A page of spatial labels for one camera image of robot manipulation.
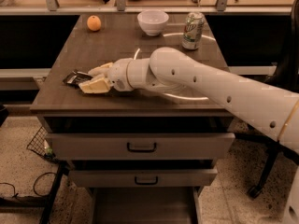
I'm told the green white soda can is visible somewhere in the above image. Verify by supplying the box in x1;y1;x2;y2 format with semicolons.
182;12;205;50

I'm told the white ceramic bowl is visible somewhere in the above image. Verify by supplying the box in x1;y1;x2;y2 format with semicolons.
137;10;169;36

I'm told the black office chair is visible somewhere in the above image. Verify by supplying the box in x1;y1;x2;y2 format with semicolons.
234;0;299;200

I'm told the black metal stand leg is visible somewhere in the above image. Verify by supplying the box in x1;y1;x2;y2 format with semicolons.
0;162;68;224

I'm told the bottom open drawer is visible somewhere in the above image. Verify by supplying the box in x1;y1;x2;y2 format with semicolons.
88;187;202;224

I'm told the grey drawer cabinet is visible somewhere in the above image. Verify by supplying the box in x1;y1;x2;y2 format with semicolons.
29;13;248;224

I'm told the grey drawer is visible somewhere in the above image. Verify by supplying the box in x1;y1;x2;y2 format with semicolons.
46;133;235;161
69;169;218;188

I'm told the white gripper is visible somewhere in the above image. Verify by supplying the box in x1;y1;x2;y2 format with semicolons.
78;58;133;93

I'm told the middle grey drawer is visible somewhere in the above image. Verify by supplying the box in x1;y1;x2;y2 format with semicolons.
69;169;218;188

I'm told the black wire basket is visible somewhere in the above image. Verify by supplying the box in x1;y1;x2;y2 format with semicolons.
27;127;58;163

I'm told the orange fruit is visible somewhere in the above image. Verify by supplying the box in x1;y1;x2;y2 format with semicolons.
87;16;101;32

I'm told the black floor cable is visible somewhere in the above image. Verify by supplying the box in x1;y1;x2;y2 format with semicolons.
0;171;59;198

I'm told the dark rxbar chocolate wrapper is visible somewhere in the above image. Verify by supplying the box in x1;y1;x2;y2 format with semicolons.
63;70;93;87

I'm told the top grey drawer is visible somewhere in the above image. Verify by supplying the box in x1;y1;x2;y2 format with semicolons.
46;133;235;161

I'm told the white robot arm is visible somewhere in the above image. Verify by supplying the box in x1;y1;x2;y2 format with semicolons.
79;47;299;152

